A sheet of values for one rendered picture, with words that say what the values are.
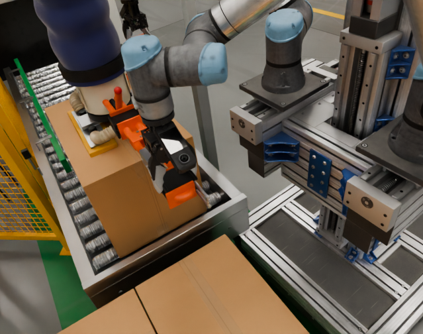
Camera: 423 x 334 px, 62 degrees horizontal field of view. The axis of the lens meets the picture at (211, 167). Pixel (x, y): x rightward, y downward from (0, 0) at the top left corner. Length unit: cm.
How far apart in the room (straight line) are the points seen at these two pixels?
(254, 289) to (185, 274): 26
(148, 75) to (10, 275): 192
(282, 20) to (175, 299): 98
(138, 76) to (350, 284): 133
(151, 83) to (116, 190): 60
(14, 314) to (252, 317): 140
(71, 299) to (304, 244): 126
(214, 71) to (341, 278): 127
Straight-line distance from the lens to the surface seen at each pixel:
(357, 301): 168
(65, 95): 267
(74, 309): 209
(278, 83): 122
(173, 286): 133
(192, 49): 67
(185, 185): 82
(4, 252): 257
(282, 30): 116
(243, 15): 75
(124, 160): 120
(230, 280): 131
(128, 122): 109
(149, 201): 130
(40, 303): 221
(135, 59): 67
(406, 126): 99
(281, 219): 189
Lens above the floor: 167
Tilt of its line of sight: 42 degrees down
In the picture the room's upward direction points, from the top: 9 degrees counter-clockwise
